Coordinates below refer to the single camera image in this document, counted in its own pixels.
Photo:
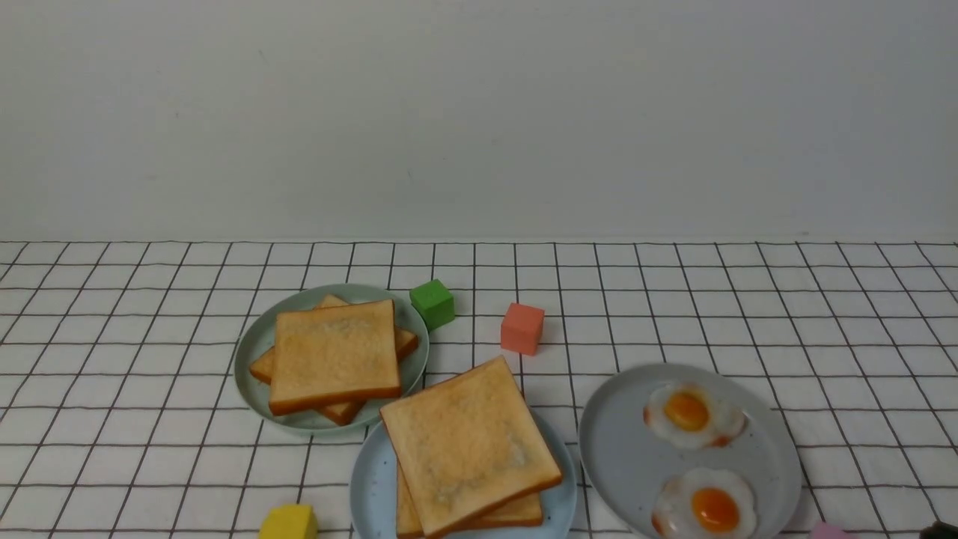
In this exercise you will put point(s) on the toast slice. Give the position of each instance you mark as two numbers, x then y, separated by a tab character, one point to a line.
526	512
327	359
468	446
335	355

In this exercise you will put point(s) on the pink block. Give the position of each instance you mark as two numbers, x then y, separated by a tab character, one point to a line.
823	530

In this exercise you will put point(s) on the salmon red cube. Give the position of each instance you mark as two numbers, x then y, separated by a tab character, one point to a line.
521	329

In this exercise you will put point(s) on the rear fried egg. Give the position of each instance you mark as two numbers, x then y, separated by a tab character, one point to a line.
691	418

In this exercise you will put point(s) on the front fried egg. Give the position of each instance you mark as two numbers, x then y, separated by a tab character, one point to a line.
705	503

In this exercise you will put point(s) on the light blue plate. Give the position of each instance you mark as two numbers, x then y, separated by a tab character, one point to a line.
373	491

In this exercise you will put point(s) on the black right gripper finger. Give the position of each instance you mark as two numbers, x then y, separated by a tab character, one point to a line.
939	531

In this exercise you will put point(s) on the yellow block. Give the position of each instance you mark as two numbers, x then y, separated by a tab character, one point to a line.
295	521

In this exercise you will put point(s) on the checkered tablecloth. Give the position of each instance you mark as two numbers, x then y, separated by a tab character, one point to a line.
121	416

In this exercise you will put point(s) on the grey plate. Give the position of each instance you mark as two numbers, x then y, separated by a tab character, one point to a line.
627	464

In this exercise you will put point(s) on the green cube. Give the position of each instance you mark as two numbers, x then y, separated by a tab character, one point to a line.
434	302

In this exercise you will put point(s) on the green plate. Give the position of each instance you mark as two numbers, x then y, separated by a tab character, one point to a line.
253	360

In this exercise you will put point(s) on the fried egg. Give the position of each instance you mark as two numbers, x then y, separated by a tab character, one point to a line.
691	418
705	503

